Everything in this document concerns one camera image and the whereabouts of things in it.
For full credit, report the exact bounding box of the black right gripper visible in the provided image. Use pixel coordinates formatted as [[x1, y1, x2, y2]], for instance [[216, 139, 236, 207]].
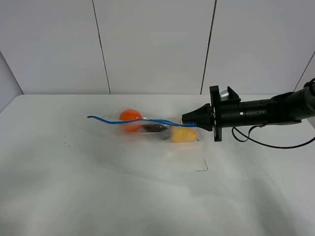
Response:
[[182, 86, 243, 142]]

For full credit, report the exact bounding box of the clear zip bag blue seal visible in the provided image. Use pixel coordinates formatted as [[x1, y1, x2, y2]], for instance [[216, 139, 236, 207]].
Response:
[[87, 108, 202, 144]]

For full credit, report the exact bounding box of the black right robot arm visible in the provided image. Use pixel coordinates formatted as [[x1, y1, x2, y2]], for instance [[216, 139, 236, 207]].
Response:
[[182, 80, 315, 142]]

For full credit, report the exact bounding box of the yellow toy pear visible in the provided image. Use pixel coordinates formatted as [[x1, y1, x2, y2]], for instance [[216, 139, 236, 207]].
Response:
[[170, 126, 197, 143]]

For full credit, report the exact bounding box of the dark purple toy eggplant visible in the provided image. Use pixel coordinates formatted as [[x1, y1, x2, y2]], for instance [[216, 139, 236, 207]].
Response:
[[141, 124, 171, 141]]

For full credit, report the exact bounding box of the orange toy fruit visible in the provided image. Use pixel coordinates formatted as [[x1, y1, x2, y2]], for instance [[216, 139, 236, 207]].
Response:
[[119, 109, 142, 132]]

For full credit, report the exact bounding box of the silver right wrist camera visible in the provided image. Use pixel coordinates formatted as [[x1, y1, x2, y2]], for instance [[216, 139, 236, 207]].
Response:
[[220, 90, 229, 101]]

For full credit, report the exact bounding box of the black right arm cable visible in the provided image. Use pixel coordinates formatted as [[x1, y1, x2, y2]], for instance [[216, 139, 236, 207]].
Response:
[[231, 124, 315, 149]]

